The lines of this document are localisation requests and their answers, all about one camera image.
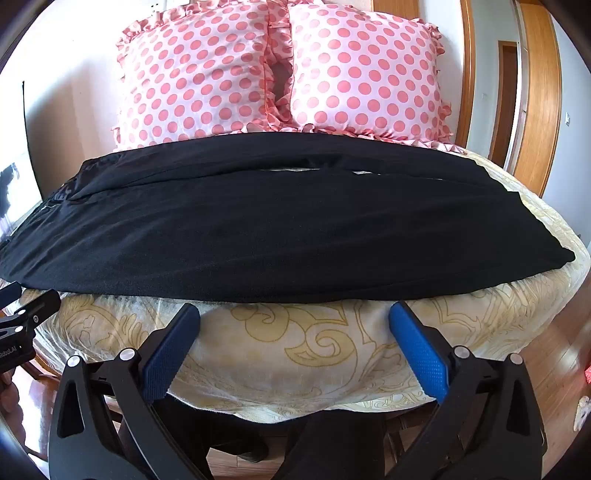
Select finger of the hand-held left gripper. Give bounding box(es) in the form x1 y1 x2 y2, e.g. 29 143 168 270
0 282 23 308
0 290 62 335

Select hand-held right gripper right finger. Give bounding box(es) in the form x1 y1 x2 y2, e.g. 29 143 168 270
389 301 548 480

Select white cloth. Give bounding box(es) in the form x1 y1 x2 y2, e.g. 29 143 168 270
573 399 591 431

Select pink polka dot pillow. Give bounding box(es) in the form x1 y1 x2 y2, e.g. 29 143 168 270
111 0 296 153
265 0 455 151

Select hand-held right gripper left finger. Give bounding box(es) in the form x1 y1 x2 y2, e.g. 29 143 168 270
47 303 208 480

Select black pants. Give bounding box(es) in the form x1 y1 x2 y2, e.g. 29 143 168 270
0 130 576 305

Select wooden door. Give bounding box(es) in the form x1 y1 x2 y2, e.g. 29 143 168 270
488 41 519 169

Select wooden wardrobe panel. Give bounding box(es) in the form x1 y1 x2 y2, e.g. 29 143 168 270
512 0 564 197

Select wooden headboard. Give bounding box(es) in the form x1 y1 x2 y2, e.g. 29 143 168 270
372 0 421 20

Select wooden door frame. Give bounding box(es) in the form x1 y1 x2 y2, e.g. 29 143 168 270
455 0 477 148

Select cream patterned bed cover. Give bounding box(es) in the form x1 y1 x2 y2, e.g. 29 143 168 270
9 145 591 425

